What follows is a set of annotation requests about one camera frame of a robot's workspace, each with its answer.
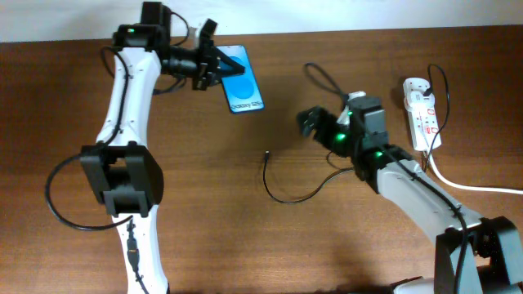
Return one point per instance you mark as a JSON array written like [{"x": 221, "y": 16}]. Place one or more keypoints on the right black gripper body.
[{"x": 337, "y": 134}]

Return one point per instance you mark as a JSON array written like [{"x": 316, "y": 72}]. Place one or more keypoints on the blue screen smartphone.
[{"x": 242, "y": 91}]

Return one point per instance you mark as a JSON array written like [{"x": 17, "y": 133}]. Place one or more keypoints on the white power strip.
[{"x": 422, "y": 120}]

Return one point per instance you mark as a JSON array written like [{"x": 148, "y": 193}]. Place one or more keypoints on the white charger plug adapter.
[{"x": 418, "y": 99}]

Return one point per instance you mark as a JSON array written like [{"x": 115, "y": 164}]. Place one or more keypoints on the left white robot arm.
[{"x": 123, "y": 174}]

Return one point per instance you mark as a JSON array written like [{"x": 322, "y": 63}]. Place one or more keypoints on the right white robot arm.
[{"x": 474, "y": 254}]

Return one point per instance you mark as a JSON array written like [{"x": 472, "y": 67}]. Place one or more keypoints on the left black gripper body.
[{"x": 202, "y": 63}]

